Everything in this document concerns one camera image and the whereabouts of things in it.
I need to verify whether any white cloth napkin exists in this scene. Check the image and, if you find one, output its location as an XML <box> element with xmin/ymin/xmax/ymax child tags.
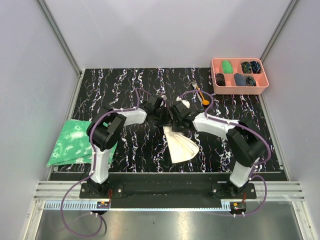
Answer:
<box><xmin>163</xmin><ymin>126</ymin><xmax>199</xmax><ymax>164</ymax></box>

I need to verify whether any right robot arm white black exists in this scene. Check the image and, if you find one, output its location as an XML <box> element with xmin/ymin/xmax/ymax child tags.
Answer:
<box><xmin>169</xmin><ymin>100</ymin><xmax>271</xmax><ymax>199</ymax></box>

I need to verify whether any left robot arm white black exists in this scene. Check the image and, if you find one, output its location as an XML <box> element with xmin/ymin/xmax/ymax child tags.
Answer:
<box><xmin>86</xmin><ymin>94</ymin><xmax>171</xmax><ymax>198</ymax></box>

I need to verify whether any orange plastic spoon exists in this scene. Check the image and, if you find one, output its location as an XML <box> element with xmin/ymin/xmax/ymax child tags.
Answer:
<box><xmin>195</xmin><ymin>86</ymin><xmax>210</xmax><ymax>107</ymax></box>

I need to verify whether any silver metal fork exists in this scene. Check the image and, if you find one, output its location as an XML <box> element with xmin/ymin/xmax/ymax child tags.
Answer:
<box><xmin>191</xmin><ymin>81</ymin><xmax>200</xmax><ymax>90</ymax></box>

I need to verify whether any black marble pattern mat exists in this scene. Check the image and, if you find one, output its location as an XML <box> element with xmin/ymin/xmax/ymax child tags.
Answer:
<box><xmin>72</xmin><ymin>68</ymin><xmax>272</xmax><ymax>173</ymax></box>

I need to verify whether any dark brown rolled cloth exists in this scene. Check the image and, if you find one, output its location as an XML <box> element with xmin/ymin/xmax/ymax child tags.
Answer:
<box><xmin>215</xmin><ymin>73</ymin><xmax>226</xmax><ymax>87</ymax></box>

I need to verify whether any pink compartment tray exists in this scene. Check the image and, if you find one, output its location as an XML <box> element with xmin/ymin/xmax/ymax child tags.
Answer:
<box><xmin>211</xmin><ymin>58</ymin><xmax>269</xmax><ymax>95</ymax></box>

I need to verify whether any green rolled cloth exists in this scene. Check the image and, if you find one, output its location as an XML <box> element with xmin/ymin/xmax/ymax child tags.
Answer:
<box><xmin>221</xmin><ymin>60</ymin><xmax>233</xmax><ymax>74</ymax></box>

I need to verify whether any blue grey rolled cloth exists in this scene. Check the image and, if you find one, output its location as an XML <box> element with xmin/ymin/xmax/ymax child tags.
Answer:
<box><xmin>234</xmin><ymin>73</ymin><xmax>247</xmax><ymax>87</ymax></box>

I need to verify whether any dark teal patterned roll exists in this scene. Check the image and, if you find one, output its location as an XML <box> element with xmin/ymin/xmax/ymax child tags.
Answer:
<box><xmin>245</xmin><ymin>76</ymin><xmax>257</xmax><ymax>87</ymax></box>

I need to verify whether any dark green patterned roll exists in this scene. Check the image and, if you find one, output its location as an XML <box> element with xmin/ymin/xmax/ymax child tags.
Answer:
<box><xmin>241</xmin><ymin>61</ymin><xmax>252</xmax><ymax>74</ymax></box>

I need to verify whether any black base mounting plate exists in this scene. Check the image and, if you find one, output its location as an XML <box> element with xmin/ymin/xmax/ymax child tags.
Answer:
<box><xmin>79</xmin><ymin>173</ymin><xmax>257</xmax><ymax>210</ymax></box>

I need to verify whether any green white patterned cloth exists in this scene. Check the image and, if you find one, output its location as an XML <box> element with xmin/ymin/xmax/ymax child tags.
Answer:
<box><xmin>46</xmin><ymin>119</ymin><xmax>118</xmax><ymax>167</ymax></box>

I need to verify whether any dark blue patterned roll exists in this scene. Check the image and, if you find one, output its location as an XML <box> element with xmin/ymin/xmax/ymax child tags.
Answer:
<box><xmin>250</xmin><ymin>61</ymin><xmax>262</xmax><ymax>74</ymax></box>

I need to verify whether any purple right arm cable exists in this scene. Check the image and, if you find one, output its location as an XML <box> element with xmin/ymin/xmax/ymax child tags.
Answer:
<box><xmin>176</xmin><ymin>90</ymin><xmax>273</xmax><ymax>217</ymax></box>

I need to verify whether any left aluminium frame post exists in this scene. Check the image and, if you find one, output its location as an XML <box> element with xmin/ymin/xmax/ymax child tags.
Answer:
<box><xmin>36</xmin><ymin>0</ymin><xmax>82</xmax><ymax>76</ymax></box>

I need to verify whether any aluminium frame post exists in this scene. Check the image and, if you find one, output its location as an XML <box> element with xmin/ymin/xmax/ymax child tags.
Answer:
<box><xmin>260</xmin><ymin>0</ymin><xmax>300</xmax><ymax>62</ymax></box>
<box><xmin>36</xmin><ymin>0</ymin><xmax>82</xmax><ymax>76</ymax></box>

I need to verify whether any right aluminium frame post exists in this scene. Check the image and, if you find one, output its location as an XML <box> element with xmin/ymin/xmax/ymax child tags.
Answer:
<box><xmin>260</xmin><ymin>0</ymin><xmax>300</xmax><ymax>62</ymax></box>

